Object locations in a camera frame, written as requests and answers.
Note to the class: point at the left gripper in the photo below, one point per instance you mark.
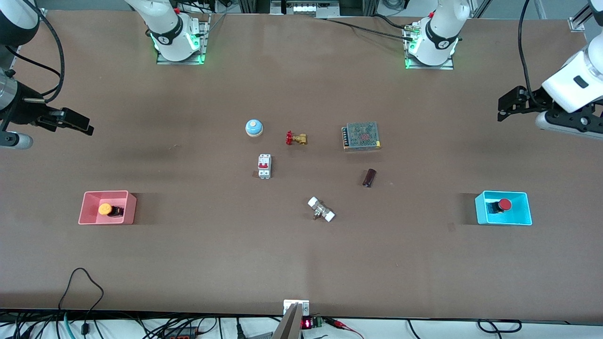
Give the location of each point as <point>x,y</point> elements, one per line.
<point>531,100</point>

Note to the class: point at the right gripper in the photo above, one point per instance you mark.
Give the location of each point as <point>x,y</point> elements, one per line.
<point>22,111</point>

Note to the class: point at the yellow push button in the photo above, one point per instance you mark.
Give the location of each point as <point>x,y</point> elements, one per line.
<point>106,209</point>

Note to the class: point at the red push button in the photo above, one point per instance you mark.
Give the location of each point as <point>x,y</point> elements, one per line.
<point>502,205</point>

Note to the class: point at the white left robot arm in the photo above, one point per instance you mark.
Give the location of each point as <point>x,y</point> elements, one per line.
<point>443,28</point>

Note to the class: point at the pink plastic bin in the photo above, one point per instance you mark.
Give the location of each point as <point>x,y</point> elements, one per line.
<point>89,214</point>

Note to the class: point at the cyan plastic bin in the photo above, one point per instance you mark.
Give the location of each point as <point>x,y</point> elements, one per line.
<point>520,212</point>

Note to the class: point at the metal mesh power supply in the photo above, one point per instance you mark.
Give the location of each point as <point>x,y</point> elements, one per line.
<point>362,136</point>

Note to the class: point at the dark brown cylinder capacitor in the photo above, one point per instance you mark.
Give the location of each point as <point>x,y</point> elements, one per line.
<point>369,178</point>

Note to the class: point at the blue call bell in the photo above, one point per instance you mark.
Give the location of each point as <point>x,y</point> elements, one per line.
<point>254,127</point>

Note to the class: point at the white red circuit breaker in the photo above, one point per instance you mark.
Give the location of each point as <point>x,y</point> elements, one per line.
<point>264,166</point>

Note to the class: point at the metal valve white ends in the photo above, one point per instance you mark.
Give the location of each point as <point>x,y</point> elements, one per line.
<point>321,209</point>

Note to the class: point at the orange black power strip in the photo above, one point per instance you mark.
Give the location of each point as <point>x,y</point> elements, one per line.
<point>181,333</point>

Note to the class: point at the red clip lead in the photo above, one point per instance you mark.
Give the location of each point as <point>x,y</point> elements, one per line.
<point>346,326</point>

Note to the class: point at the grey metal bar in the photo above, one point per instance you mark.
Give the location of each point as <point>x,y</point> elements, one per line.
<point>288,327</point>

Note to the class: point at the red digit display module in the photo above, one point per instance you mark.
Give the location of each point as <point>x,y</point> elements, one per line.
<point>308,323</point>

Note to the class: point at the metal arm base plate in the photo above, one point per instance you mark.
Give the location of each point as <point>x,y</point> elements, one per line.
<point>450,65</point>
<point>203,44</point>

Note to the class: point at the aluminium frame rack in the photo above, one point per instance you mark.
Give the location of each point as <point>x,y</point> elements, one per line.
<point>306,7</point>

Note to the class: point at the white metal bracket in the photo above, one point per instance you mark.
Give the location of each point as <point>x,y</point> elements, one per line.
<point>288,305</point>

